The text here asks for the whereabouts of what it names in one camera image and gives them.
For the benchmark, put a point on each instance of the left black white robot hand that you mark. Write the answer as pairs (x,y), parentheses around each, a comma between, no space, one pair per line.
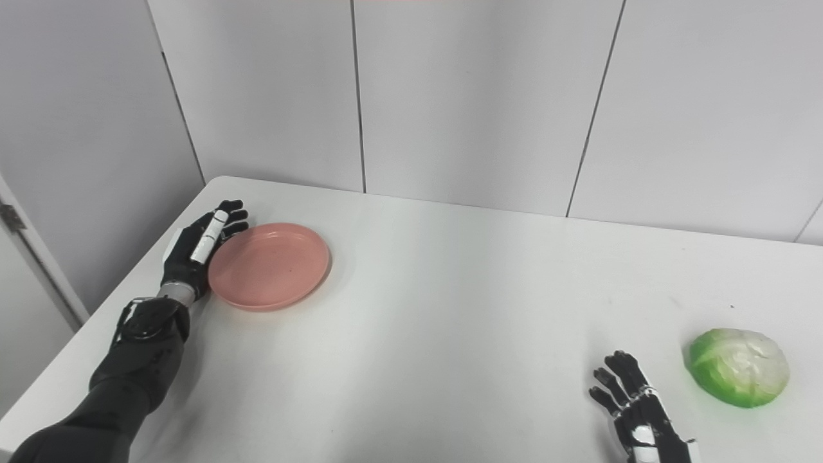
(196,247)

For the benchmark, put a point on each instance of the pink round plate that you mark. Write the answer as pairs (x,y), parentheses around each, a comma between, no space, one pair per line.
(270,265)

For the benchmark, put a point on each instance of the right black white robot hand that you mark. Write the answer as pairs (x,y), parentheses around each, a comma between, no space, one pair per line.
(640,418)

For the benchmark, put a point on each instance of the green white cabbage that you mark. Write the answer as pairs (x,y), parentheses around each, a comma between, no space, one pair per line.
(739,366)

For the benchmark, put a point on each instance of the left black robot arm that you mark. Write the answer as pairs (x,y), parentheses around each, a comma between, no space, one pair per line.
(122,379)

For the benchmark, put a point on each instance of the grey door hinge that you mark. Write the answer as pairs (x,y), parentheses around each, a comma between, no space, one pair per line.
(11,217)

